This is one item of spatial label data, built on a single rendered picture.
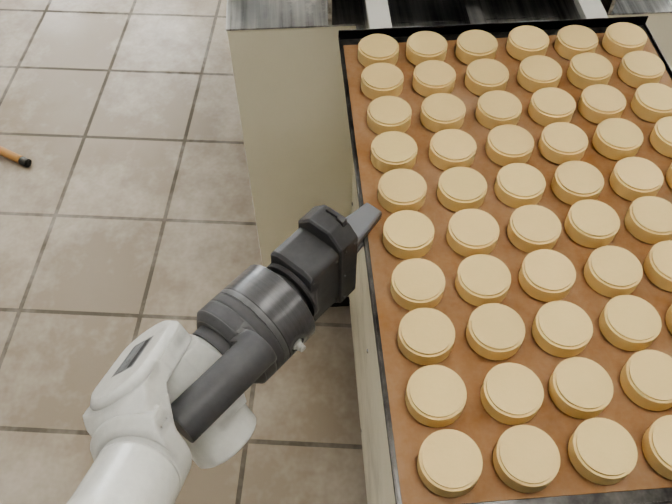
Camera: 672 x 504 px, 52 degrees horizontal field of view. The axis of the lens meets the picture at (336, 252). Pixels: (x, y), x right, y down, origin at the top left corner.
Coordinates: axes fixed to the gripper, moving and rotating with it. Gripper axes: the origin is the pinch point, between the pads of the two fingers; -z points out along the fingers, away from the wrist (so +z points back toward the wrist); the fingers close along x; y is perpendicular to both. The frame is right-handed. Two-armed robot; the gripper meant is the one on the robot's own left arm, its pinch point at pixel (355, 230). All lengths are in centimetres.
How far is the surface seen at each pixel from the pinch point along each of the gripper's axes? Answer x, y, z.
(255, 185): -41, 40, -21
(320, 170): -38, 31, -29
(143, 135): -91, 113, -41
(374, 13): -1.0, 21.9, -30.3
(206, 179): -91, 86, -42
